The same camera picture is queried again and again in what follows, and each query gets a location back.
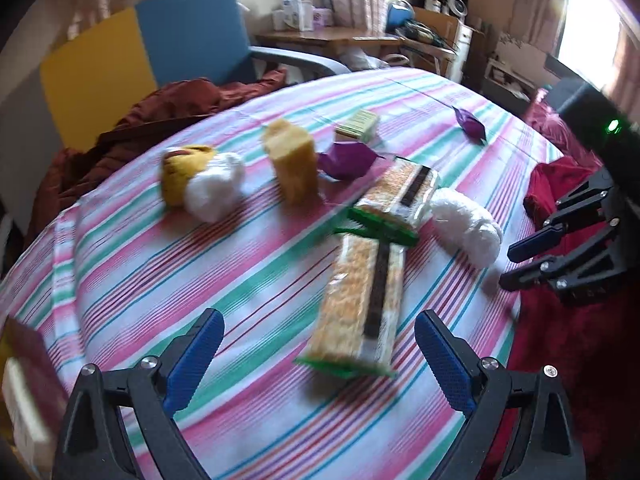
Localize white carton box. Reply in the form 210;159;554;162
282;0;315;30

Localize wooden desk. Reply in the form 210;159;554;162
252;27;458;78

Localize low white shelf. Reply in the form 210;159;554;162
482;55;538;111

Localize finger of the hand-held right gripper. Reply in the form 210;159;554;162
500;227;629;306
507;167;622;263

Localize grey yellow blue sofa chair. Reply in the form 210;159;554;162
0;0;351;221

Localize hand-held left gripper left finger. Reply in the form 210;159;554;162
52;308;226;480

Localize yellow sock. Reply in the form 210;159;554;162
159;144;216;208

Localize brown cardboard box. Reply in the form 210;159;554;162
412;7;461;51

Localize maroon padded jacket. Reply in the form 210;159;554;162
27;67;288;241

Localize purple wrapper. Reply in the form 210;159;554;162
451;105;488;147
317;140;388;181

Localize white cabinet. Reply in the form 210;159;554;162
452;22;476;86

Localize striped tablecloth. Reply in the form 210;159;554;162
0;67;566;480

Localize white fluffy roll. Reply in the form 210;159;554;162
429;187;503;268

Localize small white green box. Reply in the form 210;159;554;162
334;110;381;145

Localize blue round object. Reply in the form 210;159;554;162
386;0;416;31

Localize gold tin box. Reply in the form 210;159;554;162
0;315;68;471

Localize bright window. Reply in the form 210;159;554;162
555;0;626;81

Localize yellow sponge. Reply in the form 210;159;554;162
262;119;320;206

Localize white plastic bag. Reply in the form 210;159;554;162
345;47;411;71

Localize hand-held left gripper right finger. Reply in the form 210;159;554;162
414;310;586;480

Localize white fluffy sock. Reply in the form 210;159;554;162
185;151;247;223

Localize tangled cables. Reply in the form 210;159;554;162
400;20;456;53

